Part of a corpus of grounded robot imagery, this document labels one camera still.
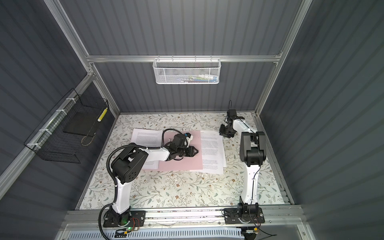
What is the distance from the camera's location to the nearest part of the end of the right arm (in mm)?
801

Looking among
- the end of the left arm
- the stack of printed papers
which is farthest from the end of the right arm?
the end of the left arm

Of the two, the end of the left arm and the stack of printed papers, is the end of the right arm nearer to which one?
the stack of printed papers

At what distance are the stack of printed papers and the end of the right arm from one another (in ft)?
0.14

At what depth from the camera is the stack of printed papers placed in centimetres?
93
